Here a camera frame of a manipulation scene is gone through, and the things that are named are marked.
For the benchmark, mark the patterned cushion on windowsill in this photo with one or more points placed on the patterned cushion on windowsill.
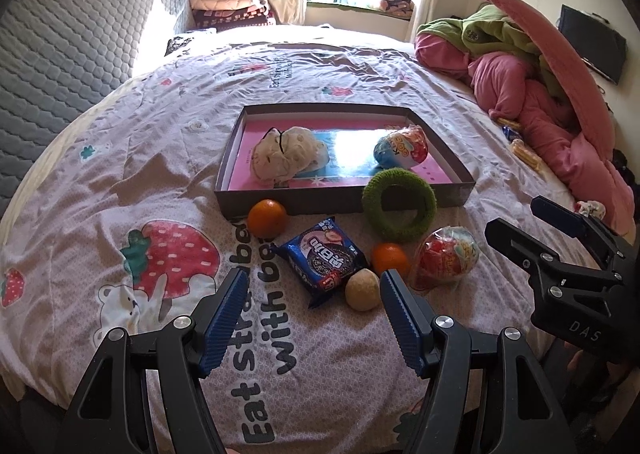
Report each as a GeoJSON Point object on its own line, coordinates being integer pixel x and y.
{"type": "Point", "coordinates": [402, 9]}

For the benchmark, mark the yellow snack packet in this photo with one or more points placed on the yellow snack packet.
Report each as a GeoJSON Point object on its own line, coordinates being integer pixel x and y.
{"type": "Point", "coordinates": [526, 155]}

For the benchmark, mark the orange tangerine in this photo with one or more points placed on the orange tangerine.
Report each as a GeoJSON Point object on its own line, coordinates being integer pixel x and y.
{"type": "Point", "coordinates": [267, 219]}
{"type": "Point", "coordinates": [389, 256]}

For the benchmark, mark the green blanket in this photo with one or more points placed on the green blanket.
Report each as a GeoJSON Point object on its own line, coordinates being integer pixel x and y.
{"type": "Point", "coordinates": [480, 33]}

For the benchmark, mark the grey quilted headboard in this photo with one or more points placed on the grey quilted headboard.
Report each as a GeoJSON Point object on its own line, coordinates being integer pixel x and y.
{"type": "Point", "coordinates": [59, 58]}

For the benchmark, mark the stack of folded blankets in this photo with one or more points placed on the stack of folded blankets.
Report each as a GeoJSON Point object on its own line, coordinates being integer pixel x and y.
{"type": "Point", "coordinates": [223, 15]}

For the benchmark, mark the beige walnut ball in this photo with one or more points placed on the beige walnut ball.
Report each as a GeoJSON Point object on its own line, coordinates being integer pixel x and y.
{"type": "Point", "coordinates": [362, 291]}

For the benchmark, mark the blue snack wrapper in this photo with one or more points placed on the blue snack wrapper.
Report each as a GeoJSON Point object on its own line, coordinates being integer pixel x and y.
{"type": "Point", "coordinates": [511, 129]}

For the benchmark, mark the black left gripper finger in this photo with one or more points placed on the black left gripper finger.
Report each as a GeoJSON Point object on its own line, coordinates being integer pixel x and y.
{"type": "Point", "coordinates": [602, 243]}
{"type": "Point", "coordinates": [527, 252]}

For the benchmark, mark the black wall television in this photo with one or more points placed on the black wall television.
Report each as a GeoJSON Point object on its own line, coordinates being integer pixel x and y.
{"type": "Point", "coordinates": [600, 46]}

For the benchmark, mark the red surprise egg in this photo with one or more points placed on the red surprise egg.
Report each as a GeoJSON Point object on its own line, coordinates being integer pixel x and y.
{"type": "Point", "coordinates": [443, 257]}

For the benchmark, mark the dark cardboard tray pink inside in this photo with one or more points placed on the dark cardboard tray pink inside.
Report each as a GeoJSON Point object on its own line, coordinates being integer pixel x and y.
{"type": "Point", "coordinates": [350, 132]}

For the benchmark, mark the pink crumpled duvet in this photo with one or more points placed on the pink crumpled duvet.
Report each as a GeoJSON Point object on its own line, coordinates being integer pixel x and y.
{"type": "Point", "coordinates": [505, 86]}

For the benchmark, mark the blue cookie packet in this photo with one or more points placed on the blue cookie packet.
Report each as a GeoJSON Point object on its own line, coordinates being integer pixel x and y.
{"type": "Point", "coordinates": [323, 258]}

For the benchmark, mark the pink pillow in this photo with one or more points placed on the pink pillow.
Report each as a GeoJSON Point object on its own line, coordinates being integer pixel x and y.
{"type": "Point", "coordinates": [571, 72]}

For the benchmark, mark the small floral cloth ball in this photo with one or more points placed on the small floral cloth ball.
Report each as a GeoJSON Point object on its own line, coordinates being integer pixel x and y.
{"type": "Point", "coordinates": [591, 208]}

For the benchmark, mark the strawberry print bed sheet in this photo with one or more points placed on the strawberry print bed sheet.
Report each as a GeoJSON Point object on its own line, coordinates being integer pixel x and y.
{"type": "Point", "coordinates": [120, 226]}

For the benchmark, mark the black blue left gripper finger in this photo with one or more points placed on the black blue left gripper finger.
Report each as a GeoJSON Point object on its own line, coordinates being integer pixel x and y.
{"type": "Point", "coordinates": [485, 393]}
{"type": "Point", "coordinates": [111, 411]}

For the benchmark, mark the blue white surprise egg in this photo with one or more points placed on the blue white surprise egg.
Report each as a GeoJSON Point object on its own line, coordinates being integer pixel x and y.
{"type": "Point", "coordinates": [404, 148]}

